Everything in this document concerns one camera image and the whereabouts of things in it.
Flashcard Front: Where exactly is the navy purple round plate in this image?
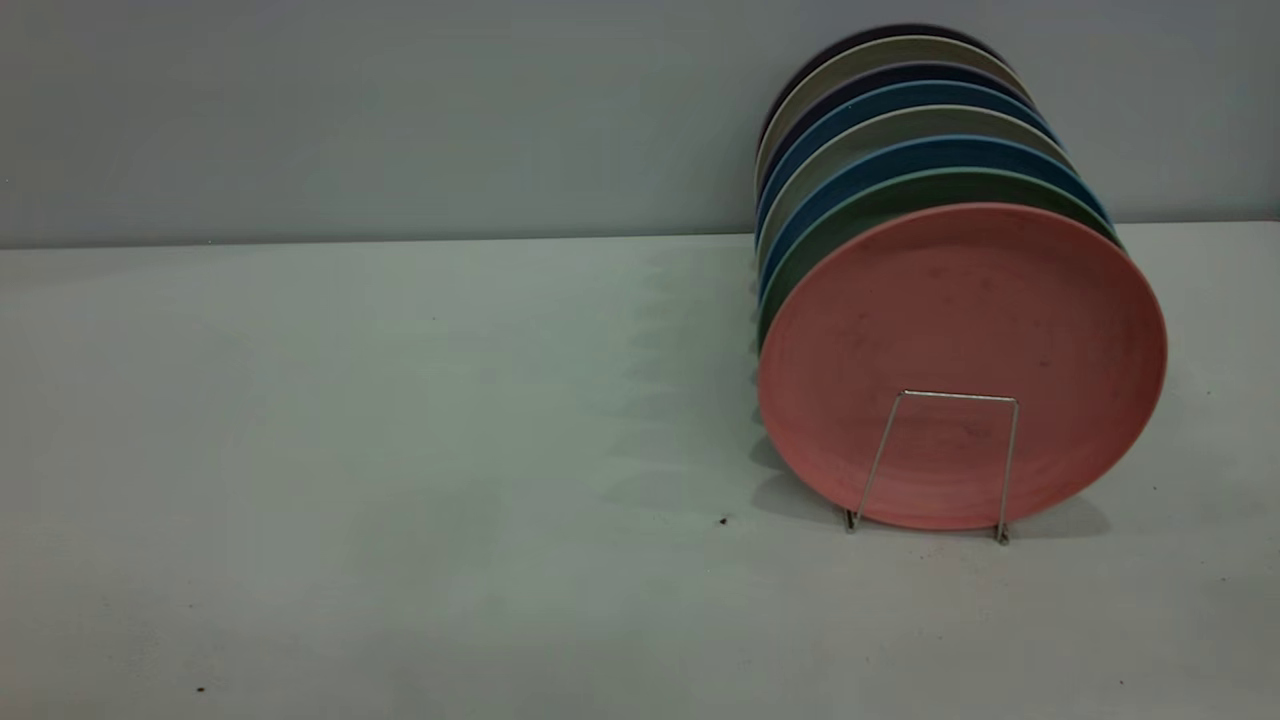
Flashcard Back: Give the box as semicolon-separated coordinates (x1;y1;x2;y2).
757;62;1036;191

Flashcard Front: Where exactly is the dark blue round plate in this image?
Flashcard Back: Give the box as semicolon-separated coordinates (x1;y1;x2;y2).
755;80;1059;236

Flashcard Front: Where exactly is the green round plate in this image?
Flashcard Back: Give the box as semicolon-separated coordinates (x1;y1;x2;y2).
757;167;1123;346

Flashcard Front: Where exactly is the grey beige round plate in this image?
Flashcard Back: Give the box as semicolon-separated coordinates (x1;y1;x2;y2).
756;104;1079;266

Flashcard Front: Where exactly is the blue plate light rim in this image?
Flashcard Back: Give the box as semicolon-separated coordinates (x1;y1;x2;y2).
757;135;1114;301

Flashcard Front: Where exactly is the cream beige round plate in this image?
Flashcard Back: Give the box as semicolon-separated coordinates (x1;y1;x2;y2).
755;36;1031;186

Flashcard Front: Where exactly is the pink round plate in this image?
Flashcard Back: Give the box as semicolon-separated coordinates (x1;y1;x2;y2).
757;203;1168;532

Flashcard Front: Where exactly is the metal wire plate rack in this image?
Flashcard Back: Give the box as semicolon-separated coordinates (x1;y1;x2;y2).
843;390;1021;547

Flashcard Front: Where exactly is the dark brown round plate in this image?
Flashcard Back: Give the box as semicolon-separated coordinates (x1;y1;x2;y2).
760;24;1006;141

